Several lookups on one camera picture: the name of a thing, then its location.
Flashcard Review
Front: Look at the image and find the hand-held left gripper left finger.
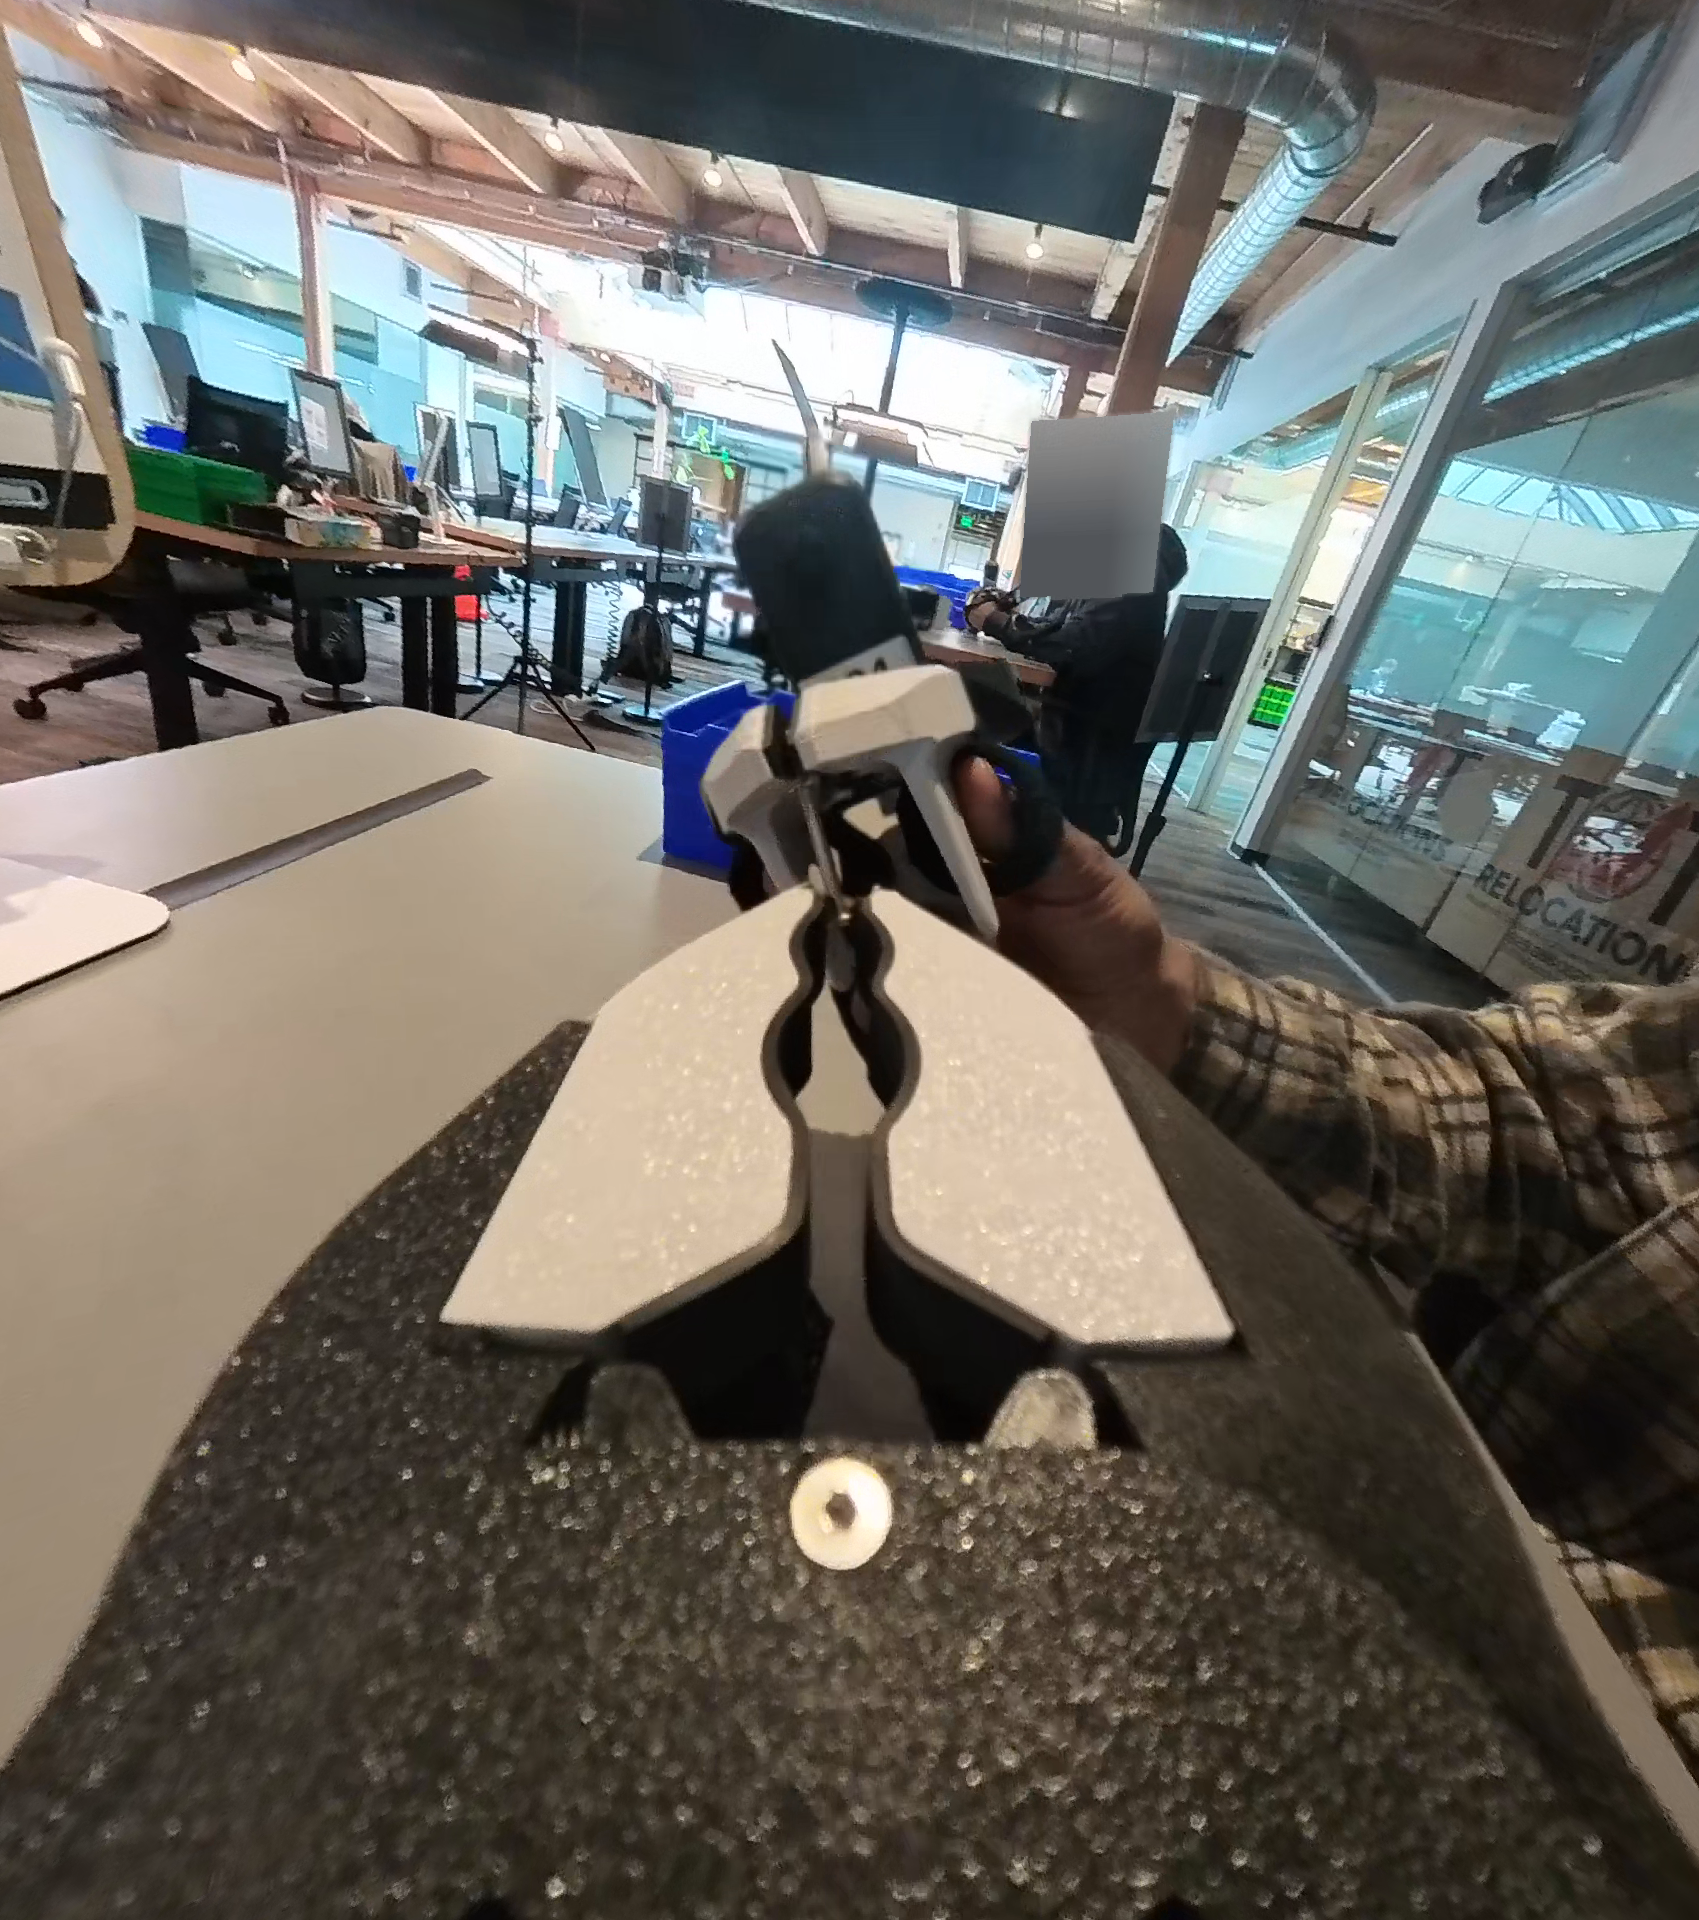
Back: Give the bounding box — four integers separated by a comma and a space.
437, 887, 827, 1442

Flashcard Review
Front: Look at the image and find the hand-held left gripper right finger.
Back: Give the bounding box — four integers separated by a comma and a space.
841, 887, 1237, 1442

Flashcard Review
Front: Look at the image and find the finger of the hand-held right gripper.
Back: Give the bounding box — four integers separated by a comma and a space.
795, 666, 973, 770
703, 701, 805, 889

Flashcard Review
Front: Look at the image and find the blue plastic bin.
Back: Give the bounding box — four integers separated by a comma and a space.
657, 677, 797, 875

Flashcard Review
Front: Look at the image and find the silver bolt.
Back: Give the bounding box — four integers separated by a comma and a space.
785, 741, 857, 992

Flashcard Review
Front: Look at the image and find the person's right hand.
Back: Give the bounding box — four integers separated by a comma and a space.
957, 756, 1199, 1079

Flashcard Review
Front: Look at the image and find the black tripod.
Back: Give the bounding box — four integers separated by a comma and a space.
459, 321, 599, 756

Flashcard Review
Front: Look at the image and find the black panel on tripod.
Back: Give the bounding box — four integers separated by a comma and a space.
1131, 592, 1273, 872

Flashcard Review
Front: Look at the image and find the wooden column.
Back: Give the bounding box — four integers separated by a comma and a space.
1107, 103, 1247, 421

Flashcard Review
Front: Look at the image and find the wooden office desk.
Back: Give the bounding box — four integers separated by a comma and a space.
130, 501, 527, 751

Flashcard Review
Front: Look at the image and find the black office chair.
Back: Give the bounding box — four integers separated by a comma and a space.
16, 557, 294, 730

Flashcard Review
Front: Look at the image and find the printed cardboard box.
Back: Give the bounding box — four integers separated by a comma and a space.
1425, 764, 1699, 996

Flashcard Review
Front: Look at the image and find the green crate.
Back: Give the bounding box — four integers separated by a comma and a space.
130, 446, 274, 520

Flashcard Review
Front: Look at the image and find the white rounded mat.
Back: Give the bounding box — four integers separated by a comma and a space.
0, 834, 174, 1043

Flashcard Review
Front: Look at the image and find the person's plaid shirt torso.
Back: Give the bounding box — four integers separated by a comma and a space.
1433, 1199, 1699, 1869

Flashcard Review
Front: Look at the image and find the silver ventilation duct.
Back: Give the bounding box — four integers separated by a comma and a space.
1163, 22, 1379, 370

